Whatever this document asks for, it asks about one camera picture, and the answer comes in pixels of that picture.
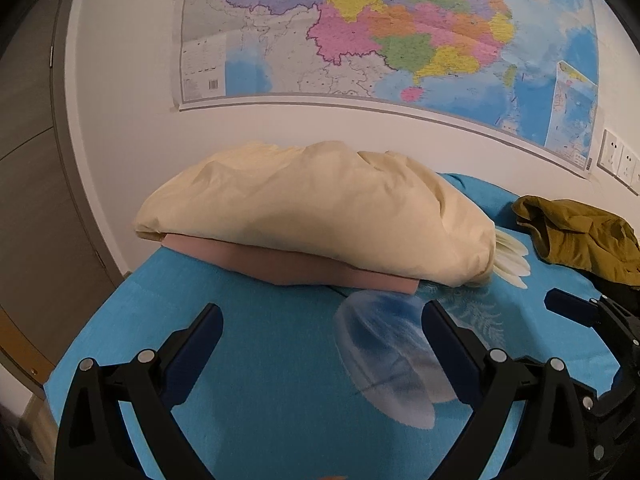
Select pink garment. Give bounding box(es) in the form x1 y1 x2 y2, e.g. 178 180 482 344
161 232 420 295

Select blue floral bedsheet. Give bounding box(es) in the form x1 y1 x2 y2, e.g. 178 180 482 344
44 172 640 480

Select colourful wall map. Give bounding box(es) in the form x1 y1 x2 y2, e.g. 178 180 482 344
172 0 601 181

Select white wall socket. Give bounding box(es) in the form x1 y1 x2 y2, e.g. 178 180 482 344
617 142 639 181
597 129 623 171

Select olive green garment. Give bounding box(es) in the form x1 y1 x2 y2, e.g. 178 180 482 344
511 196 640 286

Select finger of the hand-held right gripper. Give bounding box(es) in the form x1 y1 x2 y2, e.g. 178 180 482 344
567 379 608 409
544 288 640 356

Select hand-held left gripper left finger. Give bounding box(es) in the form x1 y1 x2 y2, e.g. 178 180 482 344
54 303 224 480

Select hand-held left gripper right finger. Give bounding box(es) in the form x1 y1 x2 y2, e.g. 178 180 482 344
421 300 591 480

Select cream garment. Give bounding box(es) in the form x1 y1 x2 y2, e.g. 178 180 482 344
134 140 497 288

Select grey door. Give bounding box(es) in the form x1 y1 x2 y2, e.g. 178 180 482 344
0 0 126 396

